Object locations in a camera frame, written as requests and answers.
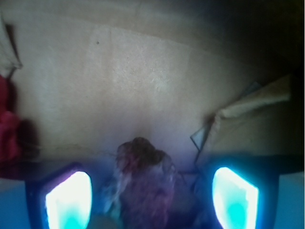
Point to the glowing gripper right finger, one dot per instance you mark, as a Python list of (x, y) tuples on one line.
[(244, 191)]

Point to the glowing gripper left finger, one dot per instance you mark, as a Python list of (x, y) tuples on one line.
[(59, 195)]

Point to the crumpled red paper ball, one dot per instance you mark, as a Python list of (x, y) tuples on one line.
[(10, 148)]

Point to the brown paper bag tray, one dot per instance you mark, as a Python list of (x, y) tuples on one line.
[(97, 73)]

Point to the brown rock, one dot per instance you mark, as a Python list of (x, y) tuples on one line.
[(149, 192)]

